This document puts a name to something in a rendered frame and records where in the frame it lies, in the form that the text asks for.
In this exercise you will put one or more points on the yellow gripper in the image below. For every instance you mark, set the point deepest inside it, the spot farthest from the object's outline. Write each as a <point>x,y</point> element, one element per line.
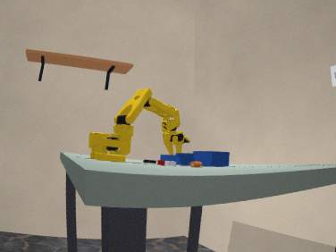
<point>175,137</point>

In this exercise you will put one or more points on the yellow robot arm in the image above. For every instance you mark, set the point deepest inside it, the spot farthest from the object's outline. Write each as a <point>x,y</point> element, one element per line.
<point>102,142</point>

